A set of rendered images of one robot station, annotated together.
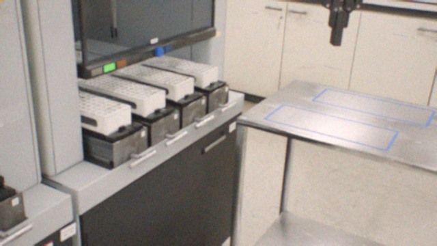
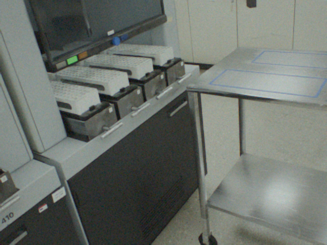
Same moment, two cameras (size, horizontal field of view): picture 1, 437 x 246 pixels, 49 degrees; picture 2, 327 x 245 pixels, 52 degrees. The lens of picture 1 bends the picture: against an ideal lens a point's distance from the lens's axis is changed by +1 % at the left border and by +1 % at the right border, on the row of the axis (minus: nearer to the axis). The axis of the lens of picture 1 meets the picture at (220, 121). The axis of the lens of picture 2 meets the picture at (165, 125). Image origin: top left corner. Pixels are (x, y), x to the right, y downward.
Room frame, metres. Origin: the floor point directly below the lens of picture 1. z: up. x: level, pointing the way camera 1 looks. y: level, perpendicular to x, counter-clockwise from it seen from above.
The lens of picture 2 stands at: (0.19, -0.12, 1.26)
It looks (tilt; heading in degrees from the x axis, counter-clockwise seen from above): 29 degrees down; 9
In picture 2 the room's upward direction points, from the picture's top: 9 degrees counter-clockwise
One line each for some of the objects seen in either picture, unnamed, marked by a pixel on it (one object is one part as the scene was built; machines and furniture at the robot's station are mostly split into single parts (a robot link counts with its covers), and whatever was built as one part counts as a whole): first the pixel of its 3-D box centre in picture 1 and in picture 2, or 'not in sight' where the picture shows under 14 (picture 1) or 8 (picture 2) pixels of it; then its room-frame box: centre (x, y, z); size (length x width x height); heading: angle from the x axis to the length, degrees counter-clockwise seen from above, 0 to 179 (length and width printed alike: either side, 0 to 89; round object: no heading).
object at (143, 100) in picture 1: (116, 94); (91, 80); (1.35, 0.32, 0.83); 0.30 x 0.10 x 0.06; 61
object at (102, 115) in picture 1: (78, 109); (60, 97); (1.22, 0.39, 0.83); 0.30 x 0.10 x 0.06; 61
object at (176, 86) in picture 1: (148, 82); (117, 67); (1.49, 0.24, 0.83); 0.30 x 0.10 x 0.06; 61
